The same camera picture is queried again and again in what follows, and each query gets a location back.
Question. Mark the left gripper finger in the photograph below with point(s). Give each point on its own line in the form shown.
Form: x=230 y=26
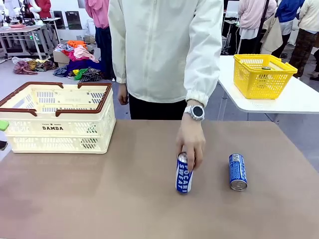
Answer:
x=3 y=146
x=3 y=125

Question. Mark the blue Pocari Sweat can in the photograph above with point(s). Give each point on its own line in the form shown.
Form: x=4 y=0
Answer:
x=238 y=171
x=183 y=179

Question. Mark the yellow plastic basket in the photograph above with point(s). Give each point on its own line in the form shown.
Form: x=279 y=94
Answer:
x=264 y=84

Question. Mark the person's right hand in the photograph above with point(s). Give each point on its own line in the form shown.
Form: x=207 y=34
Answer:
x=123 y=95

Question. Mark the person's left hand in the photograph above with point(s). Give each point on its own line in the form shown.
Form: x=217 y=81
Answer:
x=192 y=139

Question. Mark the patterned clothes pile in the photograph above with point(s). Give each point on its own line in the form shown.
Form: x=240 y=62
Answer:
x=32 y=66

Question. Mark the cardboard box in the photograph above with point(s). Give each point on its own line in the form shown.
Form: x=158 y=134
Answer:
x=59 y=58

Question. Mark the grey workbench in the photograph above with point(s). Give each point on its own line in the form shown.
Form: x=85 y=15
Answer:
x=22 y=32

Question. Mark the colourful clothes pile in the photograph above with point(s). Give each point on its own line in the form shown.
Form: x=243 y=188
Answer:
x=79 y=59

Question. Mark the person in red top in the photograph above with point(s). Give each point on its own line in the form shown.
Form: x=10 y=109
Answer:
x=43 y=7

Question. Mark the black panel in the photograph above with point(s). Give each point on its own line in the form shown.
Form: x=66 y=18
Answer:
x=73 y=20

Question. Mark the person in pink top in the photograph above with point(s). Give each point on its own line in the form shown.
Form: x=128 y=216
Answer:
x=101 y=30

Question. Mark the black trousers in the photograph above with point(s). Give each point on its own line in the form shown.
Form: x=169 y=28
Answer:
x=154 y=109

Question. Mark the cream zip jacket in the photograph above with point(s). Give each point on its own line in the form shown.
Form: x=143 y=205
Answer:
x=159 y=49

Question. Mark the silver wristwatch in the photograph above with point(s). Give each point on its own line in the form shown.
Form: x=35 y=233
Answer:
x=197 y=112

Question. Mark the silver-topped drink can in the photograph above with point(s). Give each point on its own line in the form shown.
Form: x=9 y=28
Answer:
x=266 y=68

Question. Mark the person in pale pink jacket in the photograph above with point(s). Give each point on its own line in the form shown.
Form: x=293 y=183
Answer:
x=254 y=20

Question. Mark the white side table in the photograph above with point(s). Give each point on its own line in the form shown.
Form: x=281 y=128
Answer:
x=281 y=105

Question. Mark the beige coat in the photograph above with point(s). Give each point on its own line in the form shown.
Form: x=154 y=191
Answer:
x=272 y=35

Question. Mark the person in blue top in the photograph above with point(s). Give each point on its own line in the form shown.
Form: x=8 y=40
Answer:
x=289 y=15

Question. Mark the person with brown trousers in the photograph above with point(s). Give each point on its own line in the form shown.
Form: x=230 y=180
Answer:
x=305 y=37

